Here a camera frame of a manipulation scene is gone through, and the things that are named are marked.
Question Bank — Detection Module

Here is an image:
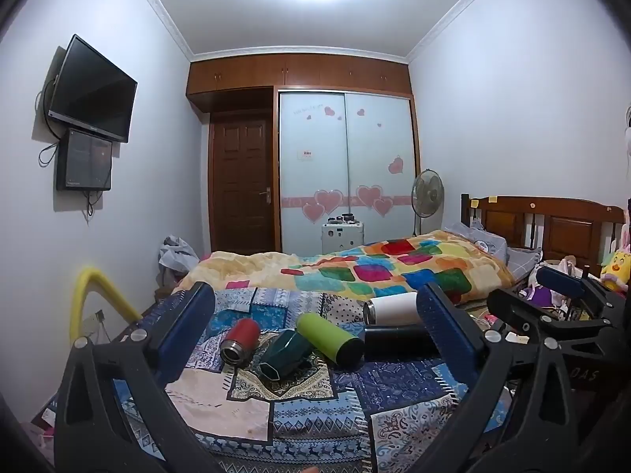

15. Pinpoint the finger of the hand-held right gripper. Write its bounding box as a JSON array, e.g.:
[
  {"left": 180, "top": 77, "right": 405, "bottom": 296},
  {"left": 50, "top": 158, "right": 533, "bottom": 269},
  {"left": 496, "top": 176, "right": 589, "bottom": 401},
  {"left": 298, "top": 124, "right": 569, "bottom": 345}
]
[
  {"left": 536, "top": 265, "right": 631, "bottom": 327},
  {"left": 487, "top": 289, "right": 613, "bottom": 352}
]

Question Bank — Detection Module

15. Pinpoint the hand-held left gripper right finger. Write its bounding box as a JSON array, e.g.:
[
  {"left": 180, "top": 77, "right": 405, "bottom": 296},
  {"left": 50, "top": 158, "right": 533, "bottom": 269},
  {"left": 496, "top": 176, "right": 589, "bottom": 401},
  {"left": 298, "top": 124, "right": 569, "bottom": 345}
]
[{"left": 415, "top": 283, "right": 583, "bottom": 473}]

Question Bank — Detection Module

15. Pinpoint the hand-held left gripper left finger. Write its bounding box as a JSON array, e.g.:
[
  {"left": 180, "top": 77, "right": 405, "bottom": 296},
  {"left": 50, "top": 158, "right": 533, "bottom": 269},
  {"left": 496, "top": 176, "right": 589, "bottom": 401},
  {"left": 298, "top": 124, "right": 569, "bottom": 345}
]
[{"left": 53, "top": 281, "right": 224, "bottom": 473}]

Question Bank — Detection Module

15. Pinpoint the black cup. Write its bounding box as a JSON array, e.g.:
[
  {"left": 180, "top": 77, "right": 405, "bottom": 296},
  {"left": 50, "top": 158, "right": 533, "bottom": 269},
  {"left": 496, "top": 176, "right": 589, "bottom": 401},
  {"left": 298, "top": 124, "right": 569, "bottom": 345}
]
[{"left": 363, "top": 324, "right": 439, "bottom": 362}]

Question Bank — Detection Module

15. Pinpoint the red steel cup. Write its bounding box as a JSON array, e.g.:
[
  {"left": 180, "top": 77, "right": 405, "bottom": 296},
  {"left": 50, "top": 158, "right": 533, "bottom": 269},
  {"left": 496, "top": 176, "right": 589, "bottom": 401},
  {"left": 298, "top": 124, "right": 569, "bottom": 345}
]
[{"left": 219, "top": 318, "right": 261, "bottom": 367}]

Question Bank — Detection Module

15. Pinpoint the white cup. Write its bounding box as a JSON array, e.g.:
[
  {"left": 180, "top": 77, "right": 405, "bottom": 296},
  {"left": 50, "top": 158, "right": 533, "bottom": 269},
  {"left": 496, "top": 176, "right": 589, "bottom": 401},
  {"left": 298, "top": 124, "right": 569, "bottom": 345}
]
[{"left": 363, "top": 292, "right": 420, "bottom": 327}]

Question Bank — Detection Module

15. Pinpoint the dark green faceted cup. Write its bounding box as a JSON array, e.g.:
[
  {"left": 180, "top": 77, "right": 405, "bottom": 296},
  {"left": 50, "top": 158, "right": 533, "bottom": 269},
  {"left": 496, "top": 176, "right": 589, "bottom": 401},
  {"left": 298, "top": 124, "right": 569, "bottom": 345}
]
[{"left": 259, "top": 329, "right": 317, "bottom": 382}]

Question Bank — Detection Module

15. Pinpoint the lime green cup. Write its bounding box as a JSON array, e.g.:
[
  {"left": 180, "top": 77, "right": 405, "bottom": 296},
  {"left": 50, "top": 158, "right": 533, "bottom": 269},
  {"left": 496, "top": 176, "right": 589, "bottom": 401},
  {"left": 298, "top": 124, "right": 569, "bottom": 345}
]
[{"left": 296, "top": 312, "right": 366, "bottom": 370}]

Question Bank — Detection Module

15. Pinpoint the purple cloth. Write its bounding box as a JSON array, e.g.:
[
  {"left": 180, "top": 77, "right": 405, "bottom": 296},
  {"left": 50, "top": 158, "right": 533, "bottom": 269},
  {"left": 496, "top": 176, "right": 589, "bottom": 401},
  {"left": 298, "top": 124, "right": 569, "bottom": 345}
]
[{"left": 524, "top": 283, "right": 560, "bottom": 307}]

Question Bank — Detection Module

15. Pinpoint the grey checked pillow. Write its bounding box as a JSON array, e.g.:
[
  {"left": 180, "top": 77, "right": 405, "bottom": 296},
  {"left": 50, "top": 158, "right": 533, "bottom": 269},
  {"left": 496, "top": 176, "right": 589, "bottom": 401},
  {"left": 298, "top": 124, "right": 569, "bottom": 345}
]
[{"left": 507, "top": 245, "right": 543, "bottom": 284}]

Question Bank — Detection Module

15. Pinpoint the wooden bed headboard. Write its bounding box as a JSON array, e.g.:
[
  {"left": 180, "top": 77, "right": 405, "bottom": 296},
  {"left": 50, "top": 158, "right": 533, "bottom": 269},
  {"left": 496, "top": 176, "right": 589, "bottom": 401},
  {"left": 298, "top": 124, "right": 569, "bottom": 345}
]
[{"left": 460, "top": 193, "right": 627, "bottom": 273}]

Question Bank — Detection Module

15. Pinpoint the yellow plush toy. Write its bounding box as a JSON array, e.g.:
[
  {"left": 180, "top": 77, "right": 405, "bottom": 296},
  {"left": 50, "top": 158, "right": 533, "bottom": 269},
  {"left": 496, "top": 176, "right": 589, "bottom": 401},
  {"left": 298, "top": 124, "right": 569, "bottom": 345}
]
[{"left": 598, "top": 249, "right": 631, "bottom": 292}]

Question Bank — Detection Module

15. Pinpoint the grey clothes pile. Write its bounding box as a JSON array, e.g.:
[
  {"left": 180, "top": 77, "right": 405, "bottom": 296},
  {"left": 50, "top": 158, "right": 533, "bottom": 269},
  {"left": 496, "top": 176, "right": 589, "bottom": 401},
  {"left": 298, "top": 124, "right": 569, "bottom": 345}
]
[{"left": 157, "top": 235, "right": 201, "bottom": 287}]

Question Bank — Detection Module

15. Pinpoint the colourful checked blanket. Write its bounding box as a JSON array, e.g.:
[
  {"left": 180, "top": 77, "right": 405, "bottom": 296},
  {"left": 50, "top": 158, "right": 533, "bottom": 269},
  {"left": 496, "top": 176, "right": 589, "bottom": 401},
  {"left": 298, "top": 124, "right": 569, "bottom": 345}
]
[{"left": 176, "top": 230, "right": 517, "bottom": 305}]

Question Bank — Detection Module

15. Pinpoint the grey printed pillow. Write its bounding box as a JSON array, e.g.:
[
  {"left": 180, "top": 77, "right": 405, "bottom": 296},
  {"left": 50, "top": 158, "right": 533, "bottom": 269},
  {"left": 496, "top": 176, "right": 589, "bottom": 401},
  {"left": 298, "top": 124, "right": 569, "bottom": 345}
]
[{"left": 442, "top": 221, "right": 509, "bottom": 263}]

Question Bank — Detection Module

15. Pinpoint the yellow foam tube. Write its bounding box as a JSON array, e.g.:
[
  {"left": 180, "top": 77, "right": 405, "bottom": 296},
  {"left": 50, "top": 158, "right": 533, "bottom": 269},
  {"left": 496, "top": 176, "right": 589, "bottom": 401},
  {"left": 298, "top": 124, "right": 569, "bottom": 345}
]
[{"left": 68, "top": 266, "right": 142, "bottom": 352}]

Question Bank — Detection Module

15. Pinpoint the white small appliance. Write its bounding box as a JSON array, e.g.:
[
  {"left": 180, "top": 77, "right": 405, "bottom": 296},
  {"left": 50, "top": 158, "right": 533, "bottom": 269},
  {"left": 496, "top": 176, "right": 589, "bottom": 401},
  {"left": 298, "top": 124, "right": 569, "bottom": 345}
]
[{"left": 321, "top": 213, "right": 366, "bottom": 255}]

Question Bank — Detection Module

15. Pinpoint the standing fan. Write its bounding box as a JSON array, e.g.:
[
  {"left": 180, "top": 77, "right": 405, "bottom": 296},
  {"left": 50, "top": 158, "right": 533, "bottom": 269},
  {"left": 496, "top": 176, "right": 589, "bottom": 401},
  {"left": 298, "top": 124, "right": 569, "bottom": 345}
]
[{"left": 411, "top": 168, "right": 447, "bottom": 237}]

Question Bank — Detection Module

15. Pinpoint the wooden door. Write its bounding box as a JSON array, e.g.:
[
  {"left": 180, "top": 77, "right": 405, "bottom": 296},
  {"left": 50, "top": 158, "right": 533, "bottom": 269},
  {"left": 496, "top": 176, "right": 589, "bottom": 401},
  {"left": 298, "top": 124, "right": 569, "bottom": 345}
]
[{"left": 207, "top": 110, "right": 275, "bottom": 253}]

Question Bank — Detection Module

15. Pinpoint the patchwork bed sheet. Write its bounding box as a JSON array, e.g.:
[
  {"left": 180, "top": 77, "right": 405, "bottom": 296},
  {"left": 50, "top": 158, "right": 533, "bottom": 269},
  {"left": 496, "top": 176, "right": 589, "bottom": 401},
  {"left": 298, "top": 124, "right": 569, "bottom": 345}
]
[{"left": 111, "top": 286, "right": 516, "bottom": 473}]

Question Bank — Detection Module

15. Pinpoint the wardrobe with heart stickers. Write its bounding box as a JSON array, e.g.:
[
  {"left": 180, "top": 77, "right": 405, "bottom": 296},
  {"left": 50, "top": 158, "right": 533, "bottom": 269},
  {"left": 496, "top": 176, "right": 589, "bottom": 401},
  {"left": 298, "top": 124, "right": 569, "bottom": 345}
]
[{"left": 186, "top": 53, "right": 421, "bottom": 253}]

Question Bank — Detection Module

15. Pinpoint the small wall-mounted monitor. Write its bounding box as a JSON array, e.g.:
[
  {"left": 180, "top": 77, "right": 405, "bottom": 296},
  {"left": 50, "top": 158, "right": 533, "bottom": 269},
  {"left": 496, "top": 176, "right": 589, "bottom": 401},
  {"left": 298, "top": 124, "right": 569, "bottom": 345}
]
[{"left": 55, "top": 127, "right": 114, "bottom": 192}]

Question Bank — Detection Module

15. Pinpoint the black television cable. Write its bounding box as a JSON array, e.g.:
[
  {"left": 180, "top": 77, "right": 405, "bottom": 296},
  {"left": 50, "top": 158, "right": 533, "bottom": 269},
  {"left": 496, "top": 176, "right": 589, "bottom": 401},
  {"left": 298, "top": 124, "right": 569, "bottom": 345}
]
[{"left": 35, "top": 71, "right": 62, "bottom": 168}]

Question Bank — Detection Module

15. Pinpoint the wall-mounted black television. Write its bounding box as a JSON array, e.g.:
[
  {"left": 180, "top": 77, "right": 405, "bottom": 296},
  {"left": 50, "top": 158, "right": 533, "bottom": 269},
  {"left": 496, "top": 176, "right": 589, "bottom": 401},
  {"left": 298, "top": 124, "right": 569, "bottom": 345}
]
[{"left": 47, "top": 34, "right": 139, "bottom": 144}]

